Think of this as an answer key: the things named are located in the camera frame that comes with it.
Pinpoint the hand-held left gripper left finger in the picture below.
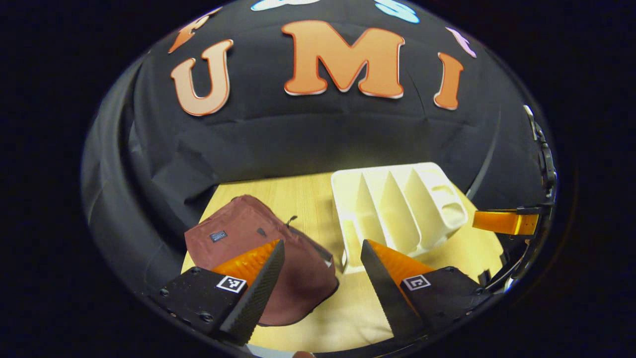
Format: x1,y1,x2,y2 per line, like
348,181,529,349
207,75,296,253
149,239,287,348

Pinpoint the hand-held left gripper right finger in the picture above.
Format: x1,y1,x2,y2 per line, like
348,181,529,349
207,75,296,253
360,239,493,344

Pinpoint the maroon schoolbag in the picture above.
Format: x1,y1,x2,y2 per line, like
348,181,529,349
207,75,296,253
185,195,340,327

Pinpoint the white bookshelf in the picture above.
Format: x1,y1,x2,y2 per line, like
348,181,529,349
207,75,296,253
330,162,469,275

